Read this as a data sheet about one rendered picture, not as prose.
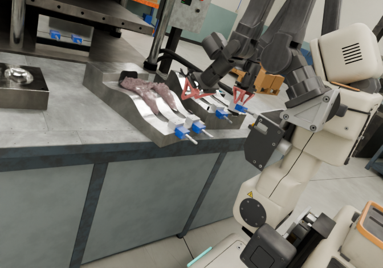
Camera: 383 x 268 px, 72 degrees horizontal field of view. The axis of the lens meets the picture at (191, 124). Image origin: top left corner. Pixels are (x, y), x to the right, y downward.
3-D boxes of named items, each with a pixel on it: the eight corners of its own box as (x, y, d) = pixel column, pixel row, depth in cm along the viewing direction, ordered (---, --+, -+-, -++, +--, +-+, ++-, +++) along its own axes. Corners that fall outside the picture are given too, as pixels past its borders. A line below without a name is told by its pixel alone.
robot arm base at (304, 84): (320, 93, 59) (333, 93, 68) (305, 61, 60) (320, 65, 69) (285, 109, 64) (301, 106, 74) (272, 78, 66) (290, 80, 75)
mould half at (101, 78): (200, 134, 114) (210, 112, 110) (160, 147, 94) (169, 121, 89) (127, 82, 136) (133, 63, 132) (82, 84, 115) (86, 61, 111)
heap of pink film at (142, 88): (180, 110, 114) (187, 94, 111) (152, 115, 100) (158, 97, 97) (142, 83, 126) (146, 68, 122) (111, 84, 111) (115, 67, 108)
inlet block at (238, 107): (253, 120, 121) (259, 109, 120) (247, 118, 118) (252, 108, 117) (233, 110, 130) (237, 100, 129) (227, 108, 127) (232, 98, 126)
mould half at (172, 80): (239, 129, 135) (251, 106, 129) (201, 129, 118) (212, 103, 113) (188, 86, 168) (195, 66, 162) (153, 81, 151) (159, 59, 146)
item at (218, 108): (233, 128, 116) (238, 118, 114) (225, 128, 113) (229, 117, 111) (216, 113, 125) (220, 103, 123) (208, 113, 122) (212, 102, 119)
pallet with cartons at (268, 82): (277, 95, 618) (293, 65, 587) (256, 93, 566) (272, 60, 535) (243, 74, 696) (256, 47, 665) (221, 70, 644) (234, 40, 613)
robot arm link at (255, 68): (259, 62, 118) (264, 65, 122) (247, 57, 122) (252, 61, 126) (253, 76, 119) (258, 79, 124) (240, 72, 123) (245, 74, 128)
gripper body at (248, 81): (233, 84, 123) (240, 69, 122) (245, 89, 130) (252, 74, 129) (243, 88, 119) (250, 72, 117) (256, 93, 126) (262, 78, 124)
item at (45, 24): (88, 56, 154) (94, 27, 147) (35, 48, 137) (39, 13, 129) (69, 30, 187) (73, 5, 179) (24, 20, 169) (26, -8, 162)
